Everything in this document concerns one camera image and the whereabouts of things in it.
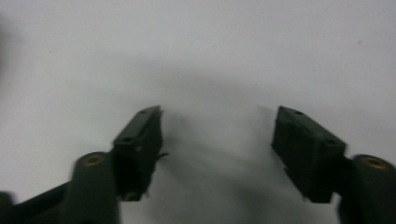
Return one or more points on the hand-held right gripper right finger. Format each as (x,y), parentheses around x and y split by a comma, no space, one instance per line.
(308,155)

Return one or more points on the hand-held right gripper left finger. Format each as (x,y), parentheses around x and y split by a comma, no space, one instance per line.
(138,149)

